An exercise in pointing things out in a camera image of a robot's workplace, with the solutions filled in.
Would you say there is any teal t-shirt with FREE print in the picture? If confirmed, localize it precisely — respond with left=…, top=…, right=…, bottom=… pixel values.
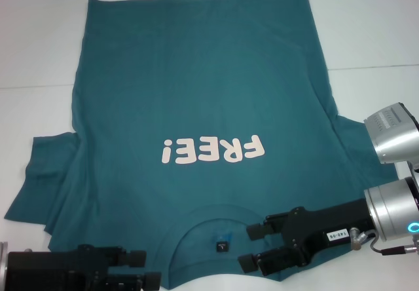
left=3, top=0, right=402, bottom=282

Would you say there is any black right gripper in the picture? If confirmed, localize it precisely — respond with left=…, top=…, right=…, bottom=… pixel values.
left=238, top=199, right=377, bottom=277

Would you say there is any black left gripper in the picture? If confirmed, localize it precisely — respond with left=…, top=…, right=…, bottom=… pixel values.
left=7, top=244, right=162, bottom=291

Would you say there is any right arm cable with plug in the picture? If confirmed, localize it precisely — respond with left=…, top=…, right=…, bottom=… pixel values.
left=349, top=227, right=419, bottom=256

